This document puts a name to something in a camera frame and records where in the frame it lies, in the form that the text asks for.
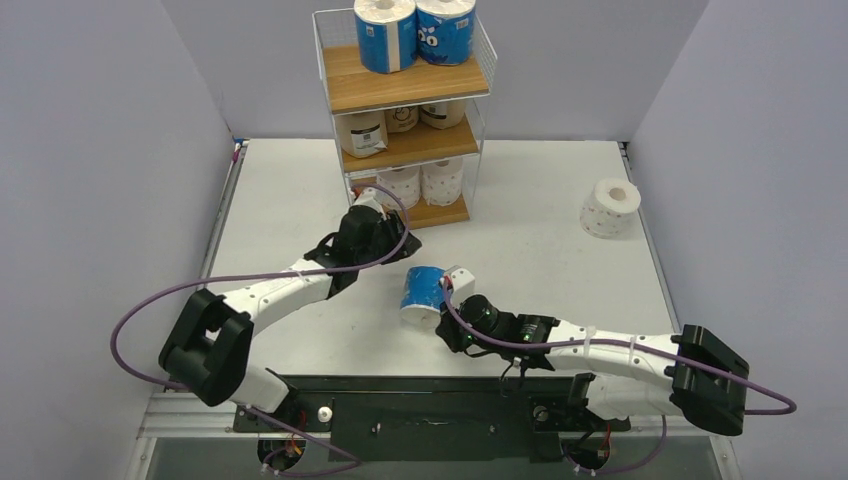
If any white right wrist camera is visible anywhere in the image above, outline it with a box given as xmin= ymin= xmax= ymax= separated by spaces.
xmin=441 ymin=266 xmax=476 ymax=306

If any white dotted roll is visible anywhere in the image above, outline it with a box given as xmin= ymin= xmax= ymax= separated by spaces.
xmin=376 ymin=166 xmax=421 ymax=209
xmin=421 ymin=157 xmax=464 ymax=206

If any brown cartoon printed roll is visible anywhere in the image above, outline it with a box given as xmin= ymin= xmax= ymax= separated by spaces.
xmin=383 ymin=106 xmax=419 ymax=133

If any blue roll edge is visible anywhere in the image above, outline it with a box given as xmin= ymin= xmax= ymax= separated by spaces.
xmin=399 ymin=266 xmax=445 ymax=329

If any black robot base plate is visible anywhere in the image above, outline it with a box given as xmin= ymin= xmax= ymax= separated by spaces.
xmin=274 ymin=374 xmax=631 ymax=463

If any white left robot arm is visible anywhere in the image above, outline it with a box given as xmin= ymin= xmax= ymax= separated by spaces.
xmin=158 ymin=205 xmax=422 ymax=430

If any brown paper roll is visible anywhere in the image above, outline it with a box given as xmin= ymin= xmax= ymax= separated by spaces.
xmin=419 ymin=99 xmax=466 ymax=130

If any white wire wooden shelf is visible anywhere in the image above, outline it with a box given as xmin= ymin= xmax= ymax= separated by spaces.
xmin=312 ymin=8 xmax=497 ymax=228

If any white roll near right wall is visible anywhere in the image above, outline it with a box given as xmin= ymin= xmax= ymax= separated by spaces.
xmin=579 ymin=178 xmax=641 ymax=239

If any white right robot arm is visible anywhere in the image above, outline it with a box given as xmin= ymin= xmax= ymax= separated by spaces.
xmin=436 ymin=294 xmax=750 ymax=436

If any blue white roll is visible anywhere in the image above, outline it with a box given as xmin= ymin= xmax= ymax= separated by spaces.
xmin=415 ymin=0 xmax=476 ymax=66
xmin=353 ymin=0 xmax=417 ymax=74

